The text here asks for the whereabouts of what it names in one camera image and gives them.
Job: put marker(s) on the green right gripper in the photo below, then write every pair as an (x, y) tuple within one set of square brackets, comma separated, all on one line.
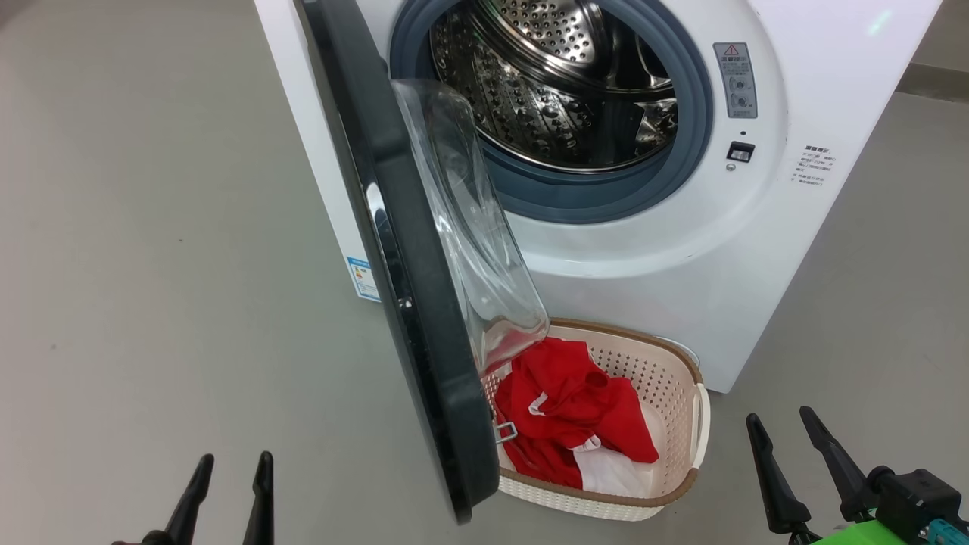
[(870, 534)]

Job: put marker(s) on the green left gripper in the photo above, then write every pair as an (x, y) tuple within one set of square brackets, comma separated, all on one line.
[(147, 539)]

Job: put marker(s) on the round white filter cover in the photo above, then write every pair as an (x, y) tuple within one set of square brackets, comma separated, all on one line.
[(681, 350)]

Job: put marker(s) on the black door lock socket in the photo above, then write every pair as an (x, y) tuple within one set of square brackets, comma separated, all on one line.
[(740, 151)]

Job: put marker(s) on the white front-load washing machine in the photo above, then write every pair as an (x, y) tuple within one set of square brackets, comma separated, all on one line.
[(681, 288)]

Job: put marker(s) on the grey warning label sticker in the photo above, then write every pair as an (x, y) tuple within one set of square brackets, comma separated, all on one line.
[(735, 79)]

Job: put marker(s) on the red and white garment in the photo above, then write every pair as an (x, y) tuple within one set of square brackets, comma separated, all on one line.
[(606, 435)]

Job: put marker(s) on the cream perforated basket brown rim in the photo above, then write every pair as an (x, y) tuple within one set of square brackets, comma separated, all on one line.
[(651, 363)]

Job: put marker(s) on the black round glass washer door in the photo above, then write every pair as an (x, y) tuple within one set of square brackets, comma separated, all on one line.
[(424, 303)]

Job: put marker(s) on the black printed text sticker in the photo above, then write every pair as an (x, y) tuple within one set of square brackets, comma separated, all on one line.
[(814, 166)]

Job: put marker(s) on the blue energy label sticker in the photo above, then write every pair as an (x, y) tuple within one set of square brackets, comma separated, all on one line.
[(363, 278)]

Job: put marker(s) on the stainless steel perforated drum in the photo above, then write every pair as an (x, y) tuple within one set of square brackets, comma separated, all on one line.
[(530, 98)]

